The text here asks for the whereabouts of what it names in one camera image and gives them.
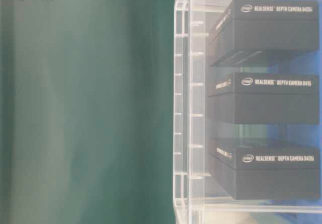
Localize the black RealSense D415 box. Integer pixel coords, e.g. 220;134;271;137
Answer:
207;72;319;125

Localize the clear plastic storage case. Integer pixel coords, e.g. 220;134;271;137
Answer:
173;0;321;223

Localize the blue plastic liner sheet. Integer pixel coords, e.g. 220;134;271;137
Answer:
238;0;322;224

